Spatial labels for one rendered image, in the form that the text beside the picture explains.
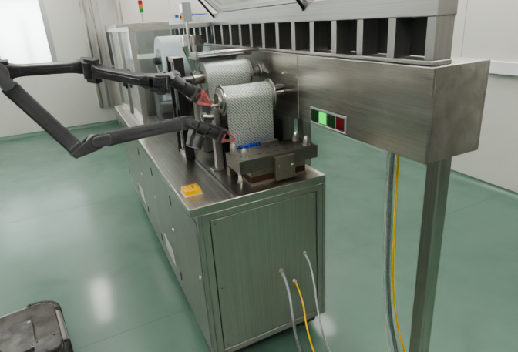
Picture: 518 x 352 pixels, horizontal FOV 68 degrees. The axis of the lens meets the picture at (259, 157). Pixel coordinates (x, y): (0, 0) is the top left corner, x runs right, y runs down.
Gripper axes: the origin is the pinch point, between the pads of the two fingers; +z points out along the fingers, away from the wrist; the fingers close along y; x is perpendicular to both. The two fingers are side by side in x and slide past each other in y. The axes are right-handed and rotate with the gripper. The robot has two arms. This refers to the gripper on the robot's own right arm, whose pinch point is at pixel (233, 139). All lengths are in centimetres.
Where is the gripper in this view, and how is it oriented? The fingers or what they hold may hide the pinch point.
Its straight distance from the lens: 181.9
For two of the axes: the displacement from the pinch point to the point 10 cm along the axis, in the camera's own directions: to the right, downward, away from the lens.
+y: 4.4, 2.8, -8.5
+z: 8.1, 2.7, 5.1
